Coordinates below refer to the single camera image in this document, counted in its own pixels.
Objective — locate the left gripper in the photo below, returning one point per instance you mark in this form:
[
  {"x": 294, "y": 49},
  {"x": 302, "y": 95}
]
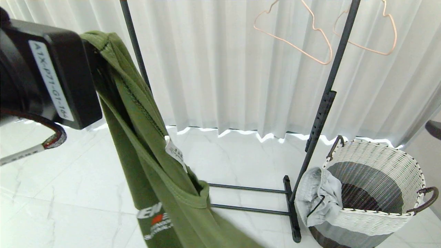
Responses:
[{"x": 79, "y": 79}]

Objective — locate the green long-sleeved shirt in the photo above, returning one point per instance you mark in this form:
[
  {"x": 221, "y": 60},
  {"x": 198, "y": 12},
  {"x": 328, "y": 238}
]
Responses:
[{"x": 162, "y": 193}]

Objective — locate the pink clothes hanger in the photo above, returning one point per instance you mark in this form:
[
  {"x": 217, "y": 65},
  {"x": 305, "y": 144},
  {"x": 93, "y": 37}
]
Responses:
[
  {"x": 368, "y": 47},
  {"x": 289, "y": 45}
]

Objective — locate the black clothes rack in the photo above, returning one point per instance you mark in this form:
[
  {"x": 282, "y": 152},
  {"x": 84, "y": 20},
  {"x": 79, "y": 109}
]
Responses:
[{"x": 324, "y": 115}]

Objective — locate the white laundry basket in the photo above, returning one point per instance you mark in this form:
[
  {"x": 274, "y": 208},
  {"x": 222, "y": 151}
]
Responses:
[{"x": 379, "y": 155}]

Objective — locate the white curtain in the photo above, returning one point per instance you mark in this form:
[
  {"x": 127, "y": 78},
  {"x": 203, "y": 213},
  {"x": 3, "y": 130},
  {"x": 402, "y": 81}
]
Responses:
[{"x": 224, "y": 69}]

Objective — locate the pale grey shorts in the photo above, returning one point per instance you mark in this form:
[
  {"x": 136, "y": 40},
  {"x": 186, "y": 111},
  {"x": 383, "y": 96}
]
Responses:
[{"x": 315, "y": 193}]

